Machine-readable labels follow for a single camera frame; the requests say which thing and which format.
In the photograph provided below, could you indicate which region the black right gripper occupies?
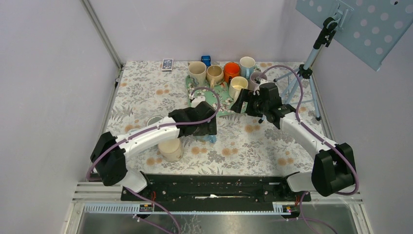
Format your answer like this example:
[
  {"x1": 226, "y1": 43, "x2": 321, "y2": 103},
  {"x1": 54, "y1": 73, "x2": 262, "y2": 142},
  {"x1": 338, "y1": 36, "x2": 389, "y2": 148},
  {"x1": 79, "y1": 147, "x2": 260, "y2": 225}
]
[{"x1": 230, "y1": 88, "x2": 269, "y2": 118}]

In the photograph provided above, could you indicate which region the cream yellow mug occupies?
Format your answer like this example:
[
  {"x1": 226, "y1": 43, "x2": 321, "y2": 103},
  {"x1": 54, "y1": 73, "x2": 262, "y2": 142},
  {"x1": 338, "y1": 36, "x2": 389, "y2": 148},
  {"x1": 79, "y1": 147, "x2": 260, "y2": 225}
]
[{"x1": 228, "y1": 76, "x2": 248, "y2": 101}]

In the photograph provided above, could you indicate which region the lilac mug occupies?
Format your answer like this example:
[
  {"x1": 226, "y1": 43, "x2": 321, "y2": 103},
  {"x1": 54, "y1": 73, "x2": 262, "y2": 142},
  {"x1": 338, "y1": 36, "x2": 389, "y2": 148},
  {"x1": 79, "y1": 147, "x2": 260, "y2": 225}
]
[{"x1": 248, "y1": 72, "x2": 268, "y2": 91}]

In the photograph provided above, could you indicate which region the blue butterfly mug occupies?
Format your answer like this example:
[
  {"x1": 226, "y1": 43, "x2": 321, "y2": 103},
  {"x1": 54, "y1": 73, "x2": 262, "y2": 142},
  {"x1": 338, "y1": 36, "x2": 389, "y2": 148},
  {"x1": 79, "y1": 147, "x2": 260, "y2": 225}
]
[{"x1": 195, "y1": 135, "x2": 217, "y2": 144}]

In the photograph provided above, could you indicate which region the orange mug with black handle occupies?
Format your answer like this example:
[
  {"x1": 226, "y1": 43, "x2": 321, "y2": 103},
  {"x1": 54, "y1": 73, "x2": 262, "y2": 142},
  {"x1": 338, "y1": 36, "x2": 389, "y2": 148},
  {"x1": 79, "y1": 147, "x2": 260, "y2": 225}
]
[{"x1": 224, "y1": 62, "x2": 241, "y2": 83}]

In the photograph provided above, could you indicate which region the light blue faceted mug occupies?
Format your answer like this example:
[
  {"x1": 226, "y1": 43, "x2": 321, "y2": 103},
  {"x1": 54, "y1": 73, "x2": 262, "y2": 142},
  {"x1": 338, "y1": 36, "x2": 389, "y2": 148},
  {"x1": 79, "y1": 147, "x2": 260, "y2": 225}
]
[{"x1": 240, "y1": 56, "x2": 258, "y2": 79}]

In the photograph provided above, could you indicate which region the round beige glazed mug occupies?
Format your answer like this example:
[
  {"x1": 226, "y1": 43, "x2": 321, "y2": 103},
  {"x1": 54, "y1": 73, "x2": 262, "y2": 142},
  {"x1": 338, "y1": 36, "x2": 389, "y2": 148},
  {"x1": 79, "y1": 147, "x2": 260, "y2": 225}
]
[{"x1": 206, "y1": 65, "x2": 224, "y2": 88}]

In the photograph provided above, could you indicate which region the beige seahorse print mug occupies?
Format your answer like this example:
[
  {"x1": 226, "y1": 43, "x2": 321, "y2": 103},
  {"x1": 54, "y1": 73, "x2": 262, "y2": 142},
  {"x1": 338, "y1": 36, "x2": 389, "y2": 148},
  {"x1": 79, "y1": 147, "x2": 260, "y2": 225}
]
[{"x1": 188, "y1": 61, "x2": 207, "y2": 88}]

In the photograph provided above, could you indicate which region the beige cartoon print mug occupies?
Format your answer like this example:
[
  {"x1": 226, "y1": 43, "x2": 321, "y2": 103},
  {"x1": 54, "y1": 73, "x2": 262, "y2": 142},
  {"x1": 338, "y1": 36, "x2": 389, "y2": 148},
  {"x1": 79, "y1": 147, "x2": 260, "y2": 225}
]
[{"x1": 157, "y1": 139, "x2": 184, "y2": 162}]

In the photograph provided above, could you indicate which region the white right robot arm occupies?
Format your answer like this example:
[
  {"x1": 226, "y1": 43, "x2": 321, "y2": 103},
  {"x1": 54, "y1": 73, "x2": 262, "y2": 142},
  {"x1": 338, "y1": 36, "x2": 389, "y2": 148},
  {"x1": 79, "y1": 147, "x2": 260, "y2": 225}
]
[{"x1": 231, "y1": 82, "x2": 358, "y2": 201}]

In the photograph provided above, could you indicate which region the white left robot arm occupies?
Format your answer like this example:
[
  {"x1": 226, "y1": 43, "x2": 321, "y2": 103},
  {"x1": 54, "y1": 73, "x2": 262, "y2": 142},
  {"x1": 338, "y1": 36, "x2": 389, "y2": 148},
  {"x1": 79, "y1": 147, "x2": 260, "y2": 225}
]
[{"x1": 90, "y1": 101, "x2": 217, "y2": 200}]

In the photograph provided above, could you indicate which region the grey mug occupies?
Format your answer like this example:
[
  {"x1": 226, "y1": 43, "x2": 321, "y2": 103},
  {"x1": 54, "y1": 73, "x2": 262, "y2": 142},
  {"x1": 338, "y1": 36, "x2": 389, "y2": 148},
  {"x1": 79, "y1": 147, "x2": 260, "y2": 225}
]
[{"x1": 146, "y1": 116, "x2": 164, "y2": 126}]

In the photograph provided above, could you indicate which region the green floral bird tray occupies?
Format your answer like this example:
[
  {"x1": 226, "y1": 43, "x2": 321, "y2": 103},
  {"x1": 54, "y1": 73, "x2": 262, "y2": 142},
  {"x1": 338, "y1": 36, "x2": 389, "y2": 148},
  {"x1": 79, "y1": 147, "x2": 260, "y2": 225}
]
[{"x1": 185, "y1": 65, "x2": 235, "y2": 117}]

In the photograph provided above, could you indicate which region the blue toy car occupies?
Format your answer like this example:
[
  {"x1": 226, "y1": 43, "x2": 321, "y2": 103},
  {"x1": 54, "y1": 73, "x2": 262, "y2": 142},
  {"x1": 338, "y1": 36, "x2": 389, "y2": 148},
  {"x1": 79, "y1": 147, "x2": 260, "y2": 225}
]
[{"x1": 201, "y1": 55, "x2": 211, "y2": 67}]

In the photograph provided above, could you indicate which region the playing card box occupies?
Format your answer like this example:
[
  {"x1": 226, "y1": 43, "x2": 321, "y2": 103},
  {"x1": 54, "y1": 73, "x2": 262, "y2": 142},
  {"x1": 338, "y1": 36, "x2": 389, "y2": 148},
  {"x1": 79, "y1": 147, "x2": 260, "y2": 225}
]
[{"x1": 161, "y1": 58, "x2": 174, "y2": 72}]

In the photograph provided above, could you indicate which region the floral tablecloth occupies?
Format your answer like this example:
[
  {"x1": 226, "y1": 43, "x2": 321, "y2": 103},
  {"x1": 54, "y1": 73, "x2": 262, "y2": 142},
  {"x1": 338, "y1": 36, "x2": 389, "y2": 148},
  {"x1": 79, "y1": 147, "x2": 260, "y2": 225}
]
[{"x1": 106, "y1": 61, "x2": 313, "y2": 176}]

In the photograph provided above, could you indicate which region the light blue tripod stand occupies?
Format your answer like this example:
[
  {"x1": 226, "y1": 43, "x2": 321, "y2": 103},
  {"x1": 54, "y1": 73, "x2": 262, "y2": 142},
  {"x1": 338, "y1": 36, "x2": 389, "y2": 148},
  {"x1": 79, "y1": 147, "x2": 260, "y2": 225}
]
[{"x1": 278, "y1": 17, "x2": 341, "y2": 121}]

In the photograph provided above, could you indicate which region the blue dotted panel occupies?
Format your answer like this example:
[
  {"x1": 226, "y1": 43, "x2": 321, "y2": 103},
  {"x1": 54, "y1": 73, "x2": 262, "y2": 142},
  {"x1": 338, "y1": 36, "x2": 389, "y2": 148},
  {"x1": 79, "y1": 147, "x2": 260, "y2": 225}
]
[{"x1": 296, "y1": 0, "x2": 413, "y2": 71}]

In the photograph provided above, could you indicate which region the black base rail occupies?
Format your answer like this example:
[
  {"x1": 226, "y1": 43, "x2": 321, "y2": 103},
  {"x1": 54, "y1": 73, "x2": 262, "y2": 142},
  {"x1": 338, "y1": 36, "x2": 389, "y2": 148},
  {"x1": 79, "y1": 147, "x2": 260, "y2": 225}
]
[{"x1": 139, "y1": 174, "x2": 302, "y2": 206}]

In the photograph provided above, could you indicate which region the white slotted cable duct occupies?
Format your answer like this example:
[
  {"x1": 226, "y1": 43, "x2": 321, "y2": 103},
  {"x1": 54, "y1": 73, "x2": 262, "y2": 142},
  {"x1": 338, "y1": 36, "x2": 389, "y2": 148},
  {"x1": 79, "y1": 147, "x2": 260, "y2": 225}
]
[{"x1": 84, "y1": 201, "x2": 291, "y2": 215}]

